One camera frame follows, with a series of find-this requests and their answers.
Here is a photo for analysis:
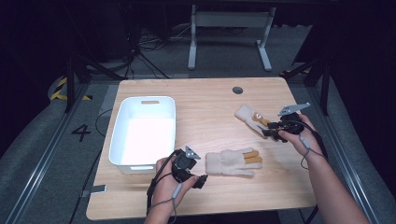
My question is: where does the person's left hand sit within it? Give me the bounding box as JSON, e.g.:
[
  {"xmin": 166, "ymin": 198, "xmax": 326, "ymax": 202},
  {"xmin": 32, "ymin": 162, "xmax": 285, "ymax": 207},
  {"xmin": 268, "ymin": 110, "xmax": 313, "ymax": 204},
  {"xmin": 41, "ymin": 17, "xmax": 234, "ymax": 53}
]
[{"xmin": 148, "ymin": 155, "xmax": 200, "ymax": 216}]

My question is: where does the thin black floor cable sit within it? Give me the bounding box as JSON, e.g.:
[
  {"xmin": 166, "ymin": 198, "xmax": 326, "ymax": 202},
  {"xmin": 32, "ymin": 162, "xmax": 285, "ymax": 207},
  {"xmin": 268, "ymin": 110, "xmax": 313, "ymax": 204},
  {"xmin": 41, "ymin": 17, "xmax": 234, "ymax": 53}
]
[{"xmin": 67, "ymin": 107, "xmax": 114, "ymax": 224}]

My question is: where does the beige glove with bear print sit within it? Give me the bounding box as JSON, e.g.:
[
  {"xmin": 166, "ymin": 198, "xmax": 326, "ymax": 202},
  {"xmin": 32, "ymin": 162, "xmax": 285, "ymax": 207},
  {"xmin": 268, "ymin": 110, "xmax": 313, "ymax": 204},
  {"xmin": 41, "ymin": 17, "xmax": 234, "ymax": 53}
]
[{"xmin": 233, "ymin": 104, "xmax": 276, "ymax": 139}]

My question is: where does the person's right hand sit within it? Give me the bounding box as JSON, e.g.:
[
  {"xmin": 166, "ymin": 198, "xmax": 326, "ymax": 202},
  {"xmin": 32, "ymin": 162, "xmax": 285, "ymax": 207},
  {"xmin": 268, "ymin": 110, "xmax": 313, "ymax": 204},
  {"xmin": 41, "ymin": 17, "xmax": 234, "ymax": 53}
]
[{"xmin": 278, "ymin": 114, "xmax": 325, "ymax": 160}]

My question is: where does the right hand-held gripper black cable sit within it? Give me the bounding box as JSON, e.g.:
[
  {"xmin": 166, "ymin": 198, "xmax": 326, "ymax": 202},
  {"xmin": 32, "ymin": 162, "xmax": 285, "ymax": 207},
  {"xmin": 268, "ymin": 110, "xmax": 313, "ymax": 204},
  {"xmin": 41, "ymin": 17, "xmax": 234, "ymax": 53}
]
[{"xmin": 293, "ymin": 120, "xmax": 330, "ymax": 171}]

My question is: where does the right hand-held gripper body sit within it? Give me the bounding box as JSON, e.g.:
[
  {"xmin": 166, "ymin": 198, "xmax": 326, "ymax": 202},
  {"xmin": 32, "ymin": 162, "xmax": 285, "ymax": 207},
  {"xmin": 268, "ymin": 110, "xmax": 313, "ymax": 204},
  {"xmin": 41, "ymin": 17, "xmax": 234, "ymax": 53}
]
[{"xmin": 276, "ymin": 102, "xmax": 311, "ymax": 135}]

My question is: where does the yellow black hazard tape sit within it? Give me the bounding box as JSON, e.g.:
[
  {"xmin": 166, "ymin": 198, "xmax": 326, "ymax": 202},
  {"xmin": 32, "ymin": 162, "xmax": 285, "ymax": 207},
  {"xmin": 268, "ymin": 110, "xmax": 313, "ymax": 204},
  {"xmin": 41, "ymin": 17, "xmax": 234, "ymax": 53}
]
[{"xmin": 49, "ymin": 77, "xmax": 93, "ymax": 102}]

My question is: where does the beige glove with orange fingers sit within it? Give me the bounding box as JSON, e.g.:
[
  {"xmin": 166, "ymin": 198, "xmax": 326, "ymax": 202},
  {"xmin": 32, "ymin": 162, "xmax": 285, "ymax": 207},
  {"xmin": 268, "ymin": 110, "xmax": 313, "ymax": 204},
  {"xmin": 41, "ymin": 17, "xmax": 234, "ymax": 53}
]
[{"xmin": 205, "ymin": 147, "xmax": 263, "ymax": 178}]

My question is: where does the white metal desk frame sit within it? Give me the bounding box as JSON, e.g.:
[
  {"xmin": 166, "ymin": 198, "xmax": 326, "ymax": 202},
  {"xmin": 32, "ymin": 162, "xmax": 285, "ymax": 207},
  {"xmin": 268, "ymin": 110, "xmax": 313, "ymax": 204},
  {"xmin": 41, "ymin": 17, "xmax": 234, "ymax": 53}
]
[{"xmin": 187, "ymin": 4, "xmax": 277, "ymax": 72}]

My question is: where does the left hand-held gripper black cable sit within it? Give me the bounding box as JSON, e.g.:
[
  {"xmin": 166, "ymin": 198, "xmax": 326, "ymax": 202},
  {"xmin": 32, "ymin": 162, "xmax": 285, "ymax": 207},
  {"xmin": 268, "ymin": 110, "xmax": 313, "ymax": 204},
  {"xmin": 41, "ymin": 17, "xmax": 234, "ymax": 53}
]
[{"xmin": 145, "ymin": 151, "xmax": 184, "ymax": 224}]

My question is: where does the grey tape strip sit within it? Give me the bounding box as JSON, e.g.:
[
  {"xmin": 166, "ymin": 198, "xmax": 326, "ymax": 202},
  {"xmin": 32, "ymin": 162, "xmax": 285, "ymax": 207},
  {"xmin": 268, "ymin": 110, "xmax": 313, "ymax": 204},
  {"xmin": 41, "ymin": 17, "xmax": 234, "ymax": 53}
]
[{"xmin": 81, "ymin": 184, "xmax": 108, "ymax": 198}]

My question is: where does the white plastic bin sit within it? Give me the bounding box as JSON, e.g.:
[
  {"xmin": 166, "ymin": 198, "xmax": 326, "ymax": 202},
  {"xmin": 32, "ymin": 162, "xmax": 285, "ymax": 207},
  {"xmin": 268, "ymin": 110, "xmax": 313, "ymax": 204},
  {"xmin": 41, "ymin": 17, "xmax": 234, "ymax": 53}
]
[{"xmin": 107, "ymin": 95, "xmax": 177, "ymax": 175}]

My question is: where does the hand-held gripper black cable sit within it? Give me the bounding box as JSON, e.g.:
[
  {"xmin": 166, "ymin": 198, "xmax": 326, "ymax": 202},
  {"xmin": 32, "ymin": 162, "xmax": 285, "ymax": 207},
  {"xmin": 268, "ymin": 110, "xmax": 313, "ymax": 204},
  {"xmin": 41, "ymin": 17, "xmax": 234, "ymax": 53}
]
[
  {"xmin": 145, "ymin": 151, "xmax": 184, "ymax": 224},
  {"xmin": 293, "ymin": 120, "xmax": 330, "ymax": 171}
]

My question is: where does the bundle of floor cables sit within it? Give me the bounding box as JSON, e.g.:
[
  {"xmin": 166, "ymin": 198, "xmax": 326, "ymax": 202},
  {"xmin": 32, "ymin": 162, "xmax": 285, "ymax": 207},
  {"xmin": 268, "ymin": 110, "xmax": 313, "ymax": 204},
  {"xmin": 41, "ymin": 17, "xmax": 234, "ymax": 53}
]
[{"xmin": 125, "ymin": 22, "xmax": 194, "ymax": 80}]

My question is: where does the black metal stand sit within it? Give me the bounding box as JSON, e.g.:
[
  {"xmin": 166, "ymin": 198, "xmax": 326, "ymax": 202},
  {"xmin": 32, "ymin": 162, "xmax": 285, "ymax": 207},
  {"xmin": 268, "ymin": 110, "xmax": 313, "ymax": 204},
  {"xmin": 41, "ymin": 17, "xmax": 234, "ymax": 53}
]
[
  {"xmin": 279, "ymin": 57, "xmax": 332, "ymax": 117},
  {"xmin": 64, "ymin": 54, "xmax": 127, "ymax": 114}
]

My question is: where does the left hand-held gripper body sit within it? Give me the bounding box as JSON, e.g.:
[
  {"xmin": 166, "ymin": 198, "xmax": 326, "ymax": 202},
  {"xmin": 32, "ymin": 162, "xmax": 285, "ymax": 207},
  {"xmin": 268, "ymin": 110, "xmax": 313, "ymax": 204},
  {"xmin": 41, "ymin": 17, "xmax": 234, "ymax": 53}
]
[{"xmin": 171, "ymin": 145, "xmax": 202, "ymax": 185}]

